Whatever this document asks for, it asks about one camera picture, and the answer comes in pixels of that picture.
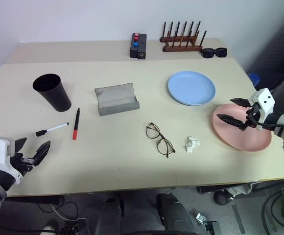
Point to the light blue plate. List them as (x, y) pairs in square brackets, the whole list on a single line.
[(191, 87)]

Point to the dark rounded shape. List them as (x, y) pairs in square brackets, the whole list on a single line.
[(110, 213), (173, 213)]

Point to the red push button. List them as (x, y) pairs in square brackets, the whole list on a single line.
[(136, 36)]

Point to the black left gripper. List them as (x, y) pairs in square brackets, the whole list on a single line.
[(22, 162)]

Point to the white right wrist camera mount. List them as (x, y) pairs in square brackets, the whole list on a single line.
[(265, 99)]

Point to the blue push button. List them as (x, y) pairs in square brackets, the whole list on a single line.
[(136, 44)]

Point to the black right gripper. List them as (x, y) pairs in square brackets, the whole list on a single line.
[(249, 122)]

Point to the pink plate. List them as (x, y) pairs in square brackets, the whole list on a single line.
[(240, 138)]

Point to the tortoiseshell round eyeglasses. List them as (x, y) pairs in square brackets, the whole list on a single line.
[(160, 139)]

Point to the white marker with black cap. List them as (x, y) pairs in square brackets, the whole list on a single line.
[(52, 128)]

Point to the crumpled white paper ball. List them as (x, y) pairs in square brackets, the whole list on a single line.
[(191, 144)]

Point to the grey open glasses case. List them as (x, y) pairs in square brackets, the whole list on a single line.
[(117, 100)]

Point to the black sunglasses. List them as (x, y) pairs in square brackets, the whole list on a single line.
[(214, 52)]

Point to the black round foot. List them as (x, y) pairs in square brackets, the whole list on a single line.
[(221, 198)]

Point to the brown wooden peg rack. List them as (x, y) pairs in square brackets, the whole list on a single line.
[(181, 42)]

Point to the black pen with red cap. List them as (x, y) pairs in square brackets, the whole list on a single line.
[(76, 123)]

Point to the black button box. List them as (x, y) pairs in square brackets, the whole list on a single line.
[(138, 46)]

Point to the black box on floor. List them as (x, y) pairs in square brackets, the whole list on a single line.
[(213, 227)]

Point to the small metal clip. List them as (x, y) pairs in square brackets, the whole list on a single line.
[(200, 218)]

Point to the black plastic cup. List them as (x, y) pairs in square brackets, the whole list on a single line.
[(54, 94)]

